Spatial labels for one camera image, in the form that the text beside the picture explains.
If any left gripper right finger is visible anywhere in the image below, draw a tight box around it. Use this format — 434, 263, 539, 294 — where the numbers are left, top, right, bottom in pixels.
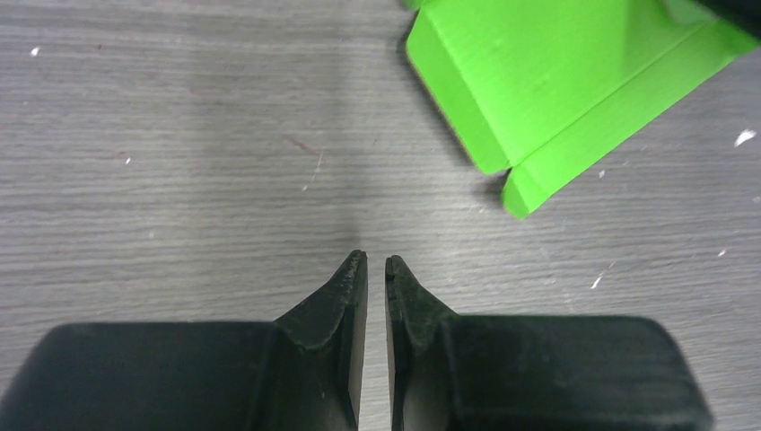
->
385, 256, 714, 430

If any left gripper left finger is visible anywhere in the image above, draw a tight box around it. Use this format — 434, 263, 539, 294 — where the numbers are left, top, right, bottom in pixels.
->
1, 251, 368, 430

